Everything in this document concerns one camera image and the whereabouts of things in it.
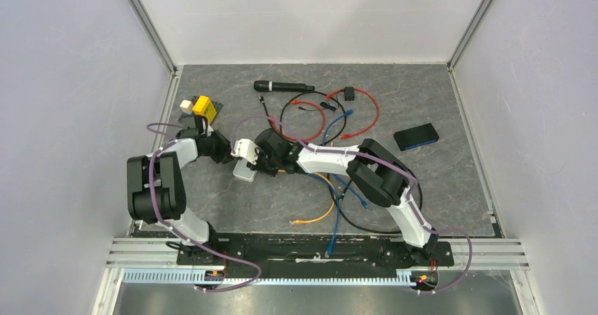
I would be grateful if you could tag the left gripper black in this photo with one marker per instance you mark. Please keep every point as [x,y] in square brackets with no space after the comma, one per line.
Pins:
[224,156]

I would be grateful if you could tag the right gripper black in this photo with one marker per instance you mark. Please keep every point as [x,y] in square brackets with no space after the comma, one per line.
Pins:
[258,166]

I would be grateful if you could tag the white network switch box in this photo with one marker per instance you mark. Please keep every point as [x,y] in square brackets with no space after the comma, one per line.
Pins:
[243,171]

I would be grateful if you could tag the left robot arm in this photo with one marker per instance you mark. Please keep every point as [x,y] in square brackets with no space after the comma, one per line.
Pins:
[156,192]

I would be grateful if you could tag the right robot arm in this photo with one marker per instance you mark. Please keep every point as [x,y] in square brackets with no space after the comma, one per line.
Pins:
[376,172]

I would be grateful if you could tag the yellow toy brick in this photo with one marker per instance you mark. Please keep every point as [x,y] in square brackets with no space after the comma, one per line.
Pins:
[205,107]

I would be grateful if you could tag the cream toy brick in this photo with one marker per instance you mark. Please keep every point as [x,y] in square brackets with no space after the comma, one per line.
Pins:
[186,106]

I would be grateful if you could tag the black microphone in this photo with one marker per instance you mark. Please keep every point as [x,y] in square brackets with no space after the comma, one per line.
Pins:
[269,86]

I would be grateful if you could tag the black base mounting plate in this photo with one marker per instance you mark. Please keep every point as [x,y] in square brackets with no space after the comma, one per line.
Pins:
[304,256]

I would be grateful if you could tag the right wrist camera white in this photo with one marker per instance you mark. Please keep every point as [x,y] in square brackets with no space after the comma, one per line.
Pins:
[246,149]

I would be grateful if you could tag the white cable duct strip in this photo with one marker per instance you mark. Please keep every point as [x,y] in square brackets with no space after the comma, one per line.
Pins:
[192,276]

